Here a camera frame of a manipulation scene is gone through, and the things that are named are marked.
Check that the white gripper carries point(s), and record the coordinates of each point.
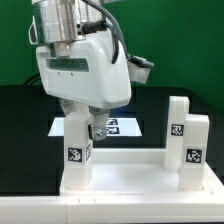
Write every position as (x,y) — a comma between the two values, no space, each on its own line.
(87,76)

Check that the white desk top tray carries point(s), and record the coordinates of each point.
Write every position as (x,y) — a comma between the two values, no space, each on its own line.
(120,170)

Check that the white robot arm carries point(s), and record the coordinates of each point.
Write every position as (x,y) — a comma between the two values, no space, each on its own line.
(58,23)

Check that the white sheet with markers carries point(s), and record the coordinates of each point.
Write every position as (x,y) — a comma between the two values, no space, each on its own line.
(119,127)

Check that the white L-shaped corner fence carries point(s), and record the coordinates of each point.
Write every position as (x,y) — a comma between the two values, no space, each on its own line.
(113,208)

